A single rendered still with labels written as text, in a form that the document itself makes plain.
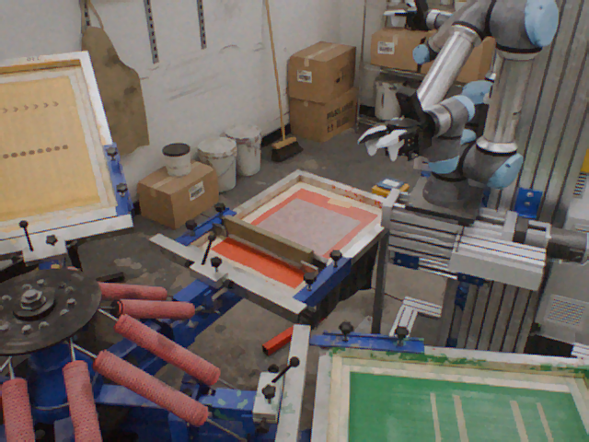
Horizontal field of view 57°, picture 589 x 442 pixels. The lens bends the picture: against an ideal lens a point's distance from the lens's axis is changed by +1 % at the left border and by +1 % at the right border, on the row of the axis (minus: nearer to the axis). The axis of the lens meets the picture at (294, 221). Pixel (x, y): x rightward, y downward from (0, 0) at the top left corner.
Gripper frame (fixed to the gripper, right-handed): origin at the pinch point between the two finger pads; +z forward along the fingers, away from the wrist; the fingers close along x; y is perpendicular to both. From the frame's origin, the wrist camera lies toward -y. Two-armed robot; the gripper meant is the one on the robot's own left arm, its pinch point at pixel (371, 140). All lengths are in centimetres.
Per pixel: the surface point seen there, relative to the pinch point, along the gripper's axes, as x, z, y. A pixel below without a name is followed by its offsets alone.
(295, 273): 54, -16, 65
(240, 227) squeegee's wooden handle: 79, -11, 53
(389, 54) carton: 251, -304, 56
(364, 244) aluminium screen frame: 46, -44, 63
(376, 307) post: 83, -89, 136
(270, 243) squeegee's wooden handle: 65, -14, 56
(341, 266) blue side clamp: 40, -26, 62
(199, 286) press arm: 60, 20, 55
